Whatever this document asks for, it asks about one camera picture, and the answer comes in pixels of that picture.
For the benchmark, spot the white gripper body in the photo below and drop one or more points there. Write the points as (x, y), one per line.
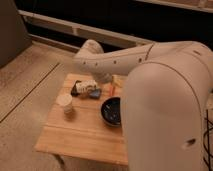
(87, 87)

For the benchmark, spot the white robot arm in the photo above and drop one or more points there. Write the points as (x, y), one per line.
(163, 100)

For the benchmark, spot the small clear bottle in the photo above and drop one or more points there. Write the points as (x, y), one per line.
(65, 102)

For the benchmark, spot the blue sponge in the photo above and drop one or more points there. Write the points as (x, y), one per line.
(95, 94)

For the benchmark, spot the orange pen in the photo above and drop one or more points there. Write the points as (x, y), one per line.
(112, 90)

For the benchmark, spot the black bowl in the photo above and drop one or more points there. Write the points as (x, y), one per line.
(110, 111)

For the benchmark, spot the wooden table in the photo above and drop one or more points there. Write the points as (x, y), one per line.
(83, 133)

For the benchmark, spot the grey cabinet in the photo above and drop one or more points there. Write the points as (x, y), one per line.
(14, 38)

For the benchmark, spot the white shelf rail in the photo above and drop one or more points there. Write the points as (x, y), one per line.
(83, 31)

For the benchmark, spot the black wire basket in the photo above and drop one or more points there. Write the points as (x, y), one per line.
(207, 142)

